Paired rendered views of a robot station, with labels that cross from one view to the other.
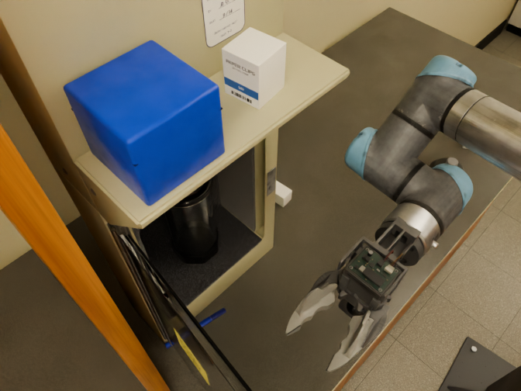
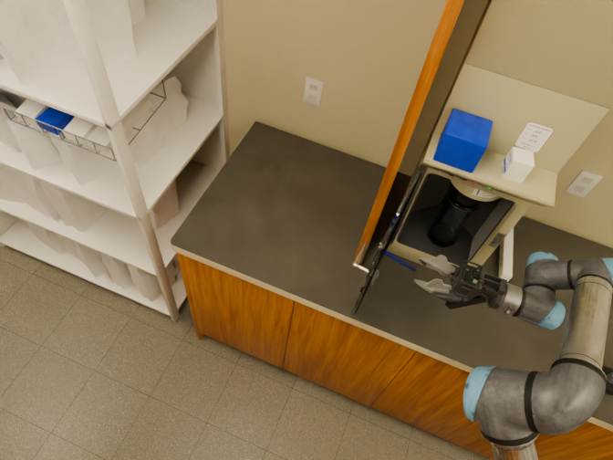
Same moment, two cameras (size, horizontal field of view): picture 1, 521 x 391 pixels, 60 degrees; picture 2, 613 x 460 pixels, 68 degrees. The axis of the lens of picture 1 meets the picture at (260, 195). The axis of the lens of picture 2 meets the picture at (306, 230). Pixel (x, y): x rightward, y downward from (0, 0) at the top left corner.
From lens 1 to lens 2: 0.75 m
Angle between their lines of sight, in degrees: 34
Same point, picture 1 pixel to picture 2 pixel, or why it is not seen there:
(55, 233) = (406, 137)
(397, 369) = not seen: outside the picture
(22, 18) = (462, 83)
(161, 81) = (475, 130)
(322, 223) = not seen: hidden behind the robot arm
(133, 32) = (490, 114)
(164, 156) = (451, 149)
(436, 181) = (545, 298)
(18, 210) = (407, 120)
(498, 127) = (587, 296)
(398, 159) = (545, 275)
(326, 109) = not seen: hidden behind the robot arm
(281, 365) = (403, 309)
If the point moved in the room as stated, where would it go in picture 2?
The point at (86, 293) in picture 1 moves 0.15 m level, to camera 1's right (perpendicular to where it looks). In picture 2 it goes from (391, 166) to (420, 209)
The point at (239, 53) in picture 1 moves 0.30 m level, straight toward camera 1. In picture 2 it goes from (514, 152) to (410, 188)
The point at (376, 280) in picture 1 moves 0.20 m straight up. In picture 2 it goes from (465, 276) to (502, 229)
